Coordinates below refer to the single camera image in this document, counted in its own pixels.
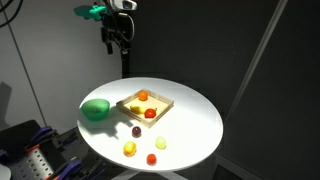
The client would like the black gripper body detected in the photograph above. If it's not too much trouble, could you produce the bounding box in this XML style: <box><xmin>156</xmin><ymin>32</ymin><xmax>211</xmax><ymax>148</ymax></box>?
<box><xmin>100</xmin><ymin>12</ymin><xmax>134</xmax><ymax>43</ymax></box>

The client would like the translucent green plastic bowl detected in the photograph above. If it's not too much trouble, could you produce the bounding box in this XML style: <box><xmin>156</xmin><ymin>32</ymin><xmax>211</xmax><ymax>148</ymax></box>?
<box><xmin>80</xmin><ymin>98</ymin><xmax>111</xmax><ymax>122</ymax></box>

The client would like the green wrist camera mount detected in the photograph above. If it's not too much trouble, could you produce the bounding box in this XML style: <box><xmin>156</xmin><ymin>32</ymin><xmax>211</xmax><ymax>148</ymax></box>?
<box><xmin>73</xmin><ymin>4</ymin><xmax>108</xmax><ymax>22</ymax></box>

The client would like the red toy tomato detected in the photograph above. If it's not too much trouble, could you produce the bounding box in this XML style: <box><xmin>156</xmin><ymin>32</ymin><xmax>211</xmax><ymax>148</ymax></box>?
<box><xmin>144</xmin><ymin>108</ymin><xmax>157</xmax><ymax>119</ymax></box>

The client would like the yellow-orange toy fruit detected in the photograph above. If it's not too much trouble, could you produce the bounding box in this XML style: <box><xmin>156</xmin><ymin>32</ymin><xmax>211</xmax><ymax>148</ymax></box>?
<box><xmin>122</xmin><ymin>140</ymin><xmax>138</xmax><ymax>158</ymax></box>

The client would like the yellow toy banana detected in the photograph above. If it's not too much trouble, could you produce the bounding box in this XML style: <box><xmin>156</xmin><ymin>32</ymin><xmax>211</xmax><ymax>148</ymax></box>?
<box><xmin>129</xmin><ymin>105</ymin><xmax>158</xmax><ymax>115</ymax></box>

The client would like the pale yellow-green toy fruit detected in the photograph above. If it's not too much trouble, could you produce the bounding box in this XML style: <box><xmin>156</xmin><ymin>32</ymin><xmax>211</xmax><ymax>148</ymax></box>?
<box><xmin>154</xmin><ymin>135</ymin><xmax>167</xmax><ymax>150</ymax></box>

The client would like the toy orange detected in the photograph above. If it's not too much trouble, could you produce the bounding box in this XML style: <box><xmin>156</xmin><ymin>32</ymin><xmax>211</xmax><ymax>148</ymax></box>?
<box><xmin>137</xmin><ymin>90</ymin><xmax>149</xmax><ymax>102</ymax></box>

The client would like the black perforated breadboard cart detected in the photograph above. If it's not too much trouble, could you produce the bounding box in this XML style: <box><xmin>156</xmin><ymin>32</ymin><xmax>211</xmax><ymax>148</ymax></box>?
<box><xmin>0</xmin><ymin>119</ymin><xmax>108</xmax><ymax>180</ymax></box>

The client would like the square wooden tray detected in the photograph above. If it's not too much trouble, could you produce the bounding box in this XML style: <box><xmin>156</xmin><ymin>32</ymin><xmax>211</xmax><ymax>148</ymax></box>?
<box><xmin>115</xmin><ymin>88</ymin><xmax>175</xmax><ymax>129</ymax></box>

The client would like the purple orange-tipped spring clamp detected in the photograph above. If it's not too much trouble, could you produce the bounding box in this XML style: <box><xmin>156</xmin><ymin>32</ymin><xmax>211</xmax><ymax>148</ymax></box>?
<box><xmin>48</xmin><ymin>157</ymin><xmax>84</xmax><ymax>180</ymax></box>
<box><xmin>24</xmin><ymin>125</ymin><xmax>59</xmax><ymax>151</ymax></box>

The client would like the small red-orange toy fruit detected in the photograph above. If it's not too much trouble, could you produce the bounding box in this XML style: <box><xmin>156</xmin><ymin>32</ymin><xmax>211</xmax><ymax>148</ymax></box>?
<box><xmin>146</xmin><ymin>153</ymin><xmax>158</xmax><ymax>166</ymax></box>

